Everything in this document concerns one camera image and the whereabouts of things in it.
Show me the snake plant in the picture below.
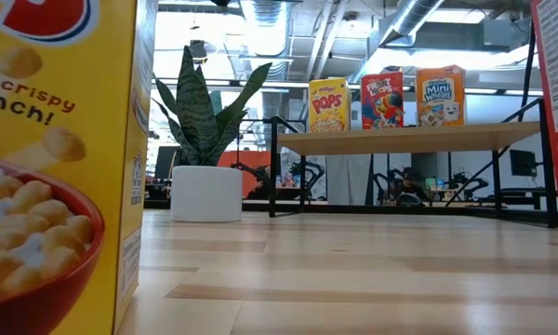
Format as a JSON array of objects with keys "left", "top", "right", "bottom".
[{"left": 152, "top": 45, "right": 273, "bottom": 223}]

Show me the small Corn Pops cereal box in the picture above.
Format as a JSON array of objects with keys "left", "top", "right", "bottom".
[{"left": 308, "top": 77, "right": 353, "bottom": 134}]

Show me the small Froot Loops cereal box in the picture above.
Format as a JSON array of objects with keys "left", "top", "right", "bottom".
[{"left": 360, "top": 70, "right": 405, "bottom": 130}]

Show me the small Frosted Mini-Wheats box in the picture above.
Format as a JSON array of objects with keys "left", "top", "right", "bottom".
[{"left": 415, "top": 64, "right": 467, "bottom": 127}]

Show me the wooden shelf with black legs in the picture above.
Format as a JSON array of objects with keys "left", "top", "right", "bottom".
[{"left": 268, "top": 98, "right": 558, "bottom": 229}]

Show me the large Corn Pops cereal box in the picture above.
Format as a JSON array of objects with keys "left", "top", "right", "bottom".
[{"left": 0, "top": 0, "right": 160, "bottom": 335}]

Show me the orange partition panel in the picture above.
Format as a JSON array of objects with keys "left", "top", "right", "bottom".
[{"left": 217, "top": 150, "right": 273, "bottom": 200}]

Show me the white hanging cloth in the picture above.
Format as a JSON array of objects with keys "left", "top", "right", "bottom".
[{"left": 325, "top": 154, "right": 372, "bottom": 206}]

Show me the black computer monitor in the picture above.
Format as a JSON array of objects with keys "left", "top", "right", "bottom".
[
  {"left": 510, "top": 149, "right": 539, "bottom": 179},
  {"left": 153, "top": 145, "right": 181, "bottom": 181}
]

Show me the person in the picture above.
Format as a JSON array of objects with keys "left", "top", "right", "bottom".
[{"left": 390, "top": 166, "right": 429, "bottom": 207}]

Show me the black background desk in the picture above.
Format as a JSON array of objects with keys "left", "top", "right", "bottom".
[{"left": 478, "top": 187, "right": 558, "bottom": 210}]

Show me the thin black slanted pole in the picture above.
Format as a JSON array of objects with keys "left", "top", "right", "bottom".
[{"left": 520, "top": 21, "right": 539, "bottom": 109}]

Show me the black aluminium table frame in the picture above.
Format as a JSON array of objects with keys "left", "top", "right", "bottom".
[{"left": 143, "top": 198, "right": 558, "bottom": 229}]

